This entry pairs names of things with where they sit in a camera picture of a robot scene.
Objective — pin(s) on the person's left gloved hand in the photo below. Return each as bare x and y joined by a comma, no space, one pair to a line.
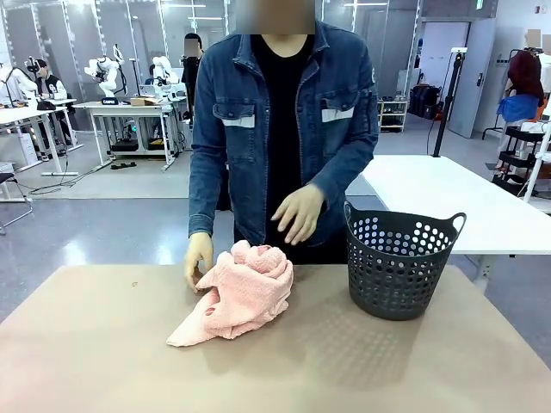
301,213

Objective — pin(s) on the person's right gloved hand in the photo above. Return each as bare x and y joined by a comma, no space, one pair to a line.
200,256

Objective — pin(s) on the pink terry towel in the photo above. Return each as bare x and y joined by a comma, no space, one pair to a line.
249,292

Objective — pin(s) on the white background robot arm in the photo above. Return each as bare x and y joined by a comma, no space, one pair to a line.
17,79
105,73
164,73

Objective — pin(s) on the person's left denim forearm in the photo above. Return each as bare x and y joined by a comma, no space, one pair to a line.
344,176

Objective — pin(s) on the person's right denim forearm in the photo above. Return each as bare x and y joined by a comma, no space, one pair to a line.
206,202

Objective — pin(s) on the person in denim jacket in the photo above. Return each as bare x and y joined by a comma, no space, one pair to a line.
280,129

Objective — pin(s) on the dark grey perforated basket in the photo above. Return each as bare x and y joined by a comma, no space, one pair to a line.
387,284

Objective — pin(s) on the white shelf rack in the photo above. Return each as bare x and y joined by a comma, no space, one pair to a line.
391,114

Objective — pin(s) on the white table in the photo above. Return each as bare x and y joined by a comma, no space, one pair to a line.
452,189

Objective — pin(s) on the cardboard box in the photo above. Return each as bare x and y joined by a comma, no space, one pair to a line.
144,101

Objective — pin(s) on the white desk with cardboard box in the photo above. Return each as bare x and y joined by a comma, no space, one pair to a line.
125,108

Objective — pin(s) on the black luggage bags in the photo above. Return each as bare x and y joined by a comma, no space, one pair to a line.
424,101

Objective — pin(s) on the black tripod pole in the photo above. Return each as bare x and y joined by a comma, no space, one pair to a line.
445,112

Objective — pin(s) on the standing person in black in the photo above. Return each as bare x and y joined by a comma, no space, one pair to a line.
191,69

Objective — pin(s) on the grey door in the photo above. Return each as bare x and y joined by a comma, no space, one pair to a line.
473,77

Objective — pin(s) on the long white desk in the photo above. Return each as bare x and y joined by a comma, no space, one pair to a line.
30,114

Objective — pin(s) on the black utility cart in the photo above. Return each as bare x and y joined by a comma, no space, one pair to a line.
518,150

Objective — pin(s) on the seated person with headset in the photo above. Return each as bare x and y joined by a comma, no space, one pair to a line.
51,86

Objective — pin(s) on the blue garment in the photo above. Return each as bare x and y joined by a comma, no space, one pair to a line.
516,107

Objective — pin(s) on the mannequin with red garment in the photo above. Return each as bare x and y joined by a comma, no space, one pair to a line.
526,77

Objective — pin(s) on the metal frame chair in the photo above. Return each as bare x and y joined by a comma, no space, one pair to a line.
13,202

